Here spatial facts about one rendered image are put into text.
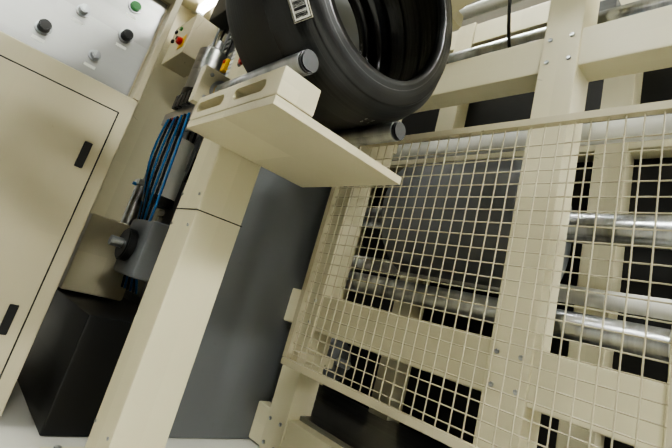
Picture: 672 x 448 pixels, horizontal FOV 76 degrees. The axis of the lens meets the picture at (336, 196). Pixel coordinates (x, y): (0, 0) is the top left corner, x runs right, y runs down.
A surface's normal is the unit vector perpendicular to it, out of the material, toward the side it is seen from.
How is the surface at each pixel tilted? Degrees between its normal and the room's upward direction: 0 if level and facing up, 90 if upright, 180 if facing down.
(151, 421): 90
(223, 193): 90
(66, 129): 90
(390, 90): 100
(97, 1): 90
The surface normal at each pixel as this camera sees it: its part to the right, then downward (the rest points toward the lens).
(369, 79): 0.62, 0.17
